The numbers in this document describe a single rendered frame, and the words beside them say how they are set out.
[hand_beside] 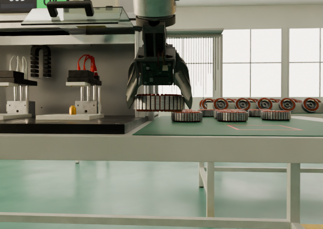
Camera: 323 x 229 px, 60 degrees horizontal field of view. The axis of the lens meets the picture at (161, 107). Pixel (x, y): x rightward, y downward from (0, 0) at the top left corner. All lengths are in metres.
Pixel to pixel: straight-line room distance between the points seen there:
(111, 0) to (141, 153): 0.62
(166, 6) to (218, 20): 7.11
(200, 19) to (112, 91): 6.56
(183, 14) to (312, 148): 7.08
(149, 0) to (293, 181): 1.34
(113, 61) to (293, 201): 1.16
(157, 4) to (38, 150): 0.38
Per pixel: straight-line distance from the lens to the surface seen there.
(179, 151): 0.57
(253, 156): 0.59
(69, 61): 1.16
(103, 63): 1.12
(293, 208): 1.69
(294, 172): 1.64
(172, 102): 0.57
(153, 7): 0.48
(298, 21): 8.08
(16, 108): 1.09
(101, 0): 1.04
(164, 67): 0.50
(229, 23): 7.61
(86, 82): 0.91
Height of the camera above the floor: 0.81
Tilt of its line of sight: 1 degrees down
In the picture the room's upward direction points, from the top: straight up
